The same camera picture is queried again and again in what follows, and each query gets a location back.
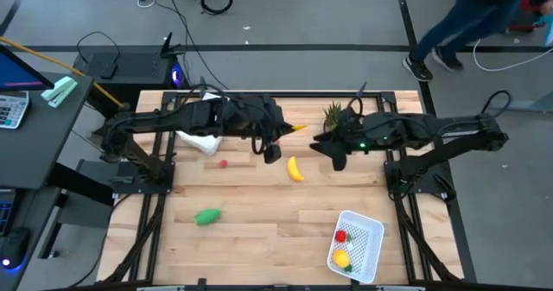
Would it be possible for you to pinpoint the black floor cable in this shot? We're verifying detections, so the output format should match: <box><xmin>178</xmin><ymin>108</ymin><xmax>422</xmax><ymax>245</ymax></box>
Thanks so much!
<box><xmin>162</xmin><ymin>0</ymin><xmax>230</xmax><ymax>92</ymax></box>

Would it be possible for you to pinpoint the white plastic mesh basket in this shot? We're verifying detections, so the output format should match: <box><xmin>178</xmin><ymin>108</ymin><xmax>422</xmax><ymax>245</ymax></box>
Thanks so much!
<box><xmin>327</xmin><ymin>210</ymin><xmax>385</xmax><ymax>285</ymax></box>

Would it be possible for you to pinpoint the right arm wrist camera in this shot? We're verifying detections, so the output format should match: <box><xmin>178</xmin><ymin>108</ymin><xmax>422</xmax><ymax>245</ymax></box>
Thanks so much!
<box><xmin>331</xmin><ymin>151</ymin><xmax>348</xmax><ymax>172</ymax></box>

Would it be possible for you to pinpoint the black keyboard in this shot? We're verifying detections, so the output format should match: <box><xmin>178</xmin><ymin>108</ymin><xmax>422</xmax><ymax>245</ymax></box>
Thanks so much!
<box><xmin>0</xmin><ymin>189</ymin><xmax>16</xmax><ymax>236</ymax></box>

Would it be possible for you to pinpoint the red and black chair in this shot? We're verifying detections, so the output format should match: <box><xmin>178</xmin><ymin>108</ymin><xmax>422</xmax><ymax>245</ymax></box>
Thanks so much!
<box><xmin>507</xmin><ymin>0</ymin><xmax>543</xmax><ymax>35</ymax></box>

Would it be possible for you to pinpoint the yellow pole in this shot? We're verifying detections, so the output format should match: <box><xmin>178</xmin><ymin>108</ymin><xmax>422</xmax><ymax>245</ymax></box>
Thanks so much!
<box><xmin>0</xmin><ymin>35</ymin><xmax>126</xmax><ymax>109</ymax></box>

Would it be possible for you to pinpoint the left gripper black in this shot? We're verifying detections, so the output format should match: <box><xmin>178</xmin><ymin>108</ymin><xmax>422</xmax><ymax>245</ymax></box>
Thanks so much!
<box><xmin>223</xmin><ymin>93</ymin><xmax>297</xmax><ymax>138</ymax></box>

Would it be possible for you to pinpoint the black computer mouse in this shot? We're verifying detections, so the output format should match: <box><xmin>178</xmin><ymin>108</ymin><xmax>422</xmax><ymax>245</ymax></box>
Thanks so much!
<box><xmin>0</xmin><ymin>226</ymin><xmax>30</xmax><ymax>270</ymax></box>

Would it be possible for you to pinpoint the grey metal floor beam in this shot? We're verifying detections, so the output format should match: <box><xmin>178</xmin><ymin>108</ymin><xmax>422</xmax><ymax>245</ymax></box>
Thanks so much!
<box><xmin>503</xmin><ymin>95</ymin><xmax>553</xmax><ymax>113</ymax></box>

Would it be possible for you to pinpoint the teal plastic item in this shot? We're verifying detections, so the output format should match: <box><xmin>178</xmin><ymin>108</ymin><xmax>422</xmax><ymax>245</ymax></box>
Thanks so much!
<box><xmin>533</xmin><ymin>14</ymin><xmax>553</xmax><ymax>48</ymax></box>

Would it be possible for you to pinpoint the grey desk calculator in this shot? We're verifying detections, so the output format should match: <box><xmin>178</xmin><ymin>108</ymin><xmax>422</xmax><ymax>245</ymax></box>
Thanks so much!
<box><xmin>0</xmin><ymin>91</ymin><xmax>30</xmax><ymax>130</ymax></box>

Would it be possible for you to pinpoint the yellow toy lemon with leaf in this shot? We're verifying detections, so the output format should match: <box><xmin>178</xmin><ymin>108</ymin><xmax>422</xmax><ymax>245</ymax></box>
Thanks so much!
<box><xmin>331</xmin><ymin>249</ymin><xmax>353</xmax><ymax>273</ymax></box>

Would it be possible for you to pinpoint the white floor cable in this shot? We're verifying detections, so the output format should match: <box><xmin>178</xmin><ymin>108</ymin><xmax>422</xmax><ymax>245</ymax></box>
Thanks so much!
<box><xmin>473</xmin><ymin>38</ymin><xmax>553</xmax><ymax>73</ymax></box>

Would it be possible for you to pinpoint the yellow toy banana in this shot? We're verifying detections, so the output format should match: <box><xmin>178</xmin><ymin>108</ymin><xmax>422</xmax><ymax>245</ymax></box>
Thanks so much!
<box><xmin>287</xmin><ymin>155</ymin><xmax>305</xmax><ymax>183</ymax></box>

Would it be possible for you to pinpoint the white checked cloth towel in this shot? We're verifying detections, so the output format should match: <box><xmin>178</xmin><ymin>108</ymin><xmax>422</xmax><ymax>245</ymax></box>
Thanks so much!
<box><xmin>175</xmin><ymin>91</ymin><xmax>224</xmax><ymax>156</ymax></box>

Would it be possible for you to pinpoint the black desk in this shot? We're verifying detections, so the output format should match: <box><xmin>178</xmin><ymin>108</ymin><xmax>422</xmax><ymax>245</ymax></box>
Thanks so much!
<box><xmin>0</xmin><ymin>71</ymin><xmax>116</xmax><ymax>291</ymax></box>

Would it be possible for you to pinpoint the mint green stapler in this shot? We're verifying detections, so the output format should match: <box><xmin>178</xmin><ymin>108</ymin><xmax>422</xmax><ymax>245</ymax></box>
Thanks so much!
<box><xmin>41</xmin><ymin>76</ymin><xmax>79</xmax><ymax>109</ymax></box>

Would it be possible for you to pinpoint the black computer tower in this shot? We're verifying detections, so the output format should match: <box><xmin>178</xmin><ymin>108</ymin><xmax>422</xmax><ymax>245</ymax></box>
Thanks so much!
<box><xmin>72</xmin><ymin>31</ymin><xmax>191</xmax><ymax>106</ymax></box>

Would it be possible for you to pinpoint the green toy vegetable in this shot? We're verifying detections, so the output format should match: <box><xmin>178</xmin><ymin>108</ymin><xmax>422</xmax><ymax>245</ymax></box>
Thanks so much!
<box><xmin>194</xmin><ymin>208</ymin><xmax>222</xmax><ymax>227</ymax></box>

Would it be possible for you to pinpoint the potted succulent plant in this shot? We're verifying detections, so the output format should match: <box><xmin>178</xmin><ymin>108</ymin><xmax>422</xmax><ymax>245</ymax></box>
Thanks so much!
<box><xmin>321</xmin><ymin>100</ymin><xmax>346</xmax><ymax>133</ymax></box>

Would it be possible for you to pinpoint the desk monitor with blue screen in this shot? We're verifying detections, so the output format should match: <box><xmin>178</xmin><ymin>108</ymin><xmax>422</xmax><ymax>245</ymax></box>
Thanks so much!
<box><xmin>0</xmin><ymin>44</ymin><xmax>55</xmax><ymax>93</ymax></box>

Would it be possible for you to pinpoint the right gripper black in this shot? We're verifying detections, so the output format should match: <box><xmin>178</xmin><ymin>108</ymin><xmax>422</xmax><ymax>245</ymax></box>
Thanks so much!
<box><xmin>309</xmin><ymin>112</ymin><xmax>405</xmax><ymax>155</ymax></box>

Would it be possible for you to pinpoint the person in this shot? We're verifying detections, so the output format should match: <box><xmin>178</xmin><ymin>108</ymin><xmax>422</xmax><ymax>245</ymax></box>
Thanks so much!
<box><xmin>402</xmin><ymin>0</ymin><xmax>553</xmax><ymax>83</ymax></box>

